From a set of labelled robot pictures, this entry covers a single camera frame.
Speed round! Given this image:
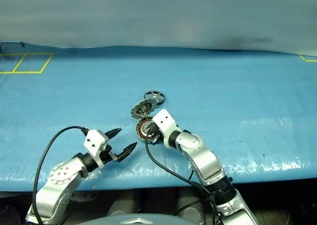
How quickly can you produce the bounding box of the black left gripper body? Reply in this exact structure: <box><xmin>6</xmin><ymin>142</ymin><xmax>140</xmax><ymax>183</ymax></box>
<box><xmin>100</xmin><ymin>145</ymin><xmax>119</xmax><ymax>166</ymax></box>

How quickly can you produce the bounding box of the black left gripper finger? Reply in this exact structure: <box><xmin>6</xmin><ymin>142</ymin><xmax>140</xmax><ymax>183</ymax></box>
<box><xmin>103</xmin><ymin>128</ymin><xmax>123</xmax><ymax>141</ymax></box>
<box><xmin>115</xmin><ymin>141</ymin><xmax>138</xmax><ymax>163</ymax></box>

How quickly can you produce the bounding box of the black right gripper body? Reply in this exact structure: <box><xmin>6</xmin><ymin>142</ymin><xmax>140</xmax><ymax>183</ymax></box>
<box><xmin>150</xmin><ymin>123</ymin><xmax>164</xmax><ymax>144</ymax></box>

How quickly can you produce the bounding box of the motor housing with copper windings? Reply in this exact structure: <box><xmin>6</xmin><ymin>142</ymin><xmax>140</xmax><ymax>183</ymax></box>
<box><xmin>135</xmin><ymin>118</ymin><xmax>159</xmax><ymax>143</ymax></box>

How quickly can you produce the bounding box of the silver round motor lid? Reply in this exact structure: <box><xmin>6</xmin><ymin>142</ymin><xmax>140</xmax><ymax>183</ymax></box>
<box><xmin>130</xmin><ymin>98</ymin><xmax>157</xmax><ymax>119</ymax></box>

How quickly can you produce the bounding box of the dark rounded shape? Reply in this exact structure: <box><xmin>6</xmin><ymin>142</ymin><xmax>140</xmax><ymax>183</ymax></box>
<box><xmin>175</xmin><ymin>200</ymin><xmax>207</xmax><ymax>225</ymax></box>
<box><xmin>106</xmin><ymin>191</ymin><xmax>141</xmax><ymax>217</ymax></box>

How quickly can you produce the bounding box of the grey robot chest cover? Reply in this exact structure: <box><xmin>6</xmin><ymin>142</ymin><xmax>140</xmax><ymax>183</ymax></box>
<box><xmin>78</xmin><ymin>213</ymin><xmax>185</xmax><ymax>225</ymax></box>

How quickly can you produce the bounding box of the blue table cover sheet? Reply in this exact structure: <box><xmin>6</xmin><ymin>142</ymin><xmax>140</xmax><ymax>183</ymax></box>
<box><xmin>0</xmin><ymin>42</ymin><xmax>317</xmax><ymax>192</ymax></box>

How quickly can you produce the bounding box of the white backdrop sheet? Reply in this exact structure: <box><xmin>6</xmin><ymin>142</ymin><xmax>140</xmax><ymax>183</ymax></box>
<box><xmin>0</xmin><ymin>0</ymin><xmax>317</xmax><ymax>56</ymax></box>

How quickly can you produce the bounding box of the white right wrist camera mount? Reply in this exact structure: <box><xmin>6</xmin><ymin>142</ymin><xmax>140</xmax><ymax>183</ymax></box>
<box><xmin>152</xmin><ymin>109</ymin><xmax>178</xmax><ymax>147</ymax></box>

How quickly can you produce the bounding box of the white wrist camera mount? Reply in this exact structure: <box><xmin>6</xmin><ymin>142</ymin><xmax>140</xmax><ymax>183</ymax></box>
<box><xmin>83</xmin><ymin>129</ymin><xmax>110</xmax><ymax>170</ymax></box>
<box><xmin>152</xmin><ymin>109</ymin><xmax>178</xmax><ymax>147</ymax></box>

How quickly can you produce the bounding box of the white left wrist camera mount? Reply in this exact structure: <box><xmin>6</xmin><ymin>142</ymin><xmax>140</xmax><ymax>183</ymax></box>
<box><xmin>83</xmin><ymin>129</ymin><xmax>110</xmax><ymax>170</ymax></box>

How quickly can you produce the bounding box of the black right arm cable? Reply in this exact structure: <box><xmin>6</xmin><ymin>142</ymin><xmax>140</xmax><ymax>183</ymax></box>
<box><xmin>145</xmin><ymin>138</ymin><xmax>219</xmax><ymax>225</ymax></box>

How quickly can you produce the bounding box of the black spoked rotor ring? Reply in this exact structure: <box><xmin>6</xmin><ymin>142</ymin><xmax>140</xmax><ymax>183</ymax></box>
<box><xmin>144</xmin><ymin>90</ymin><xmax>166</xmax><ymax>106</ymax></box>

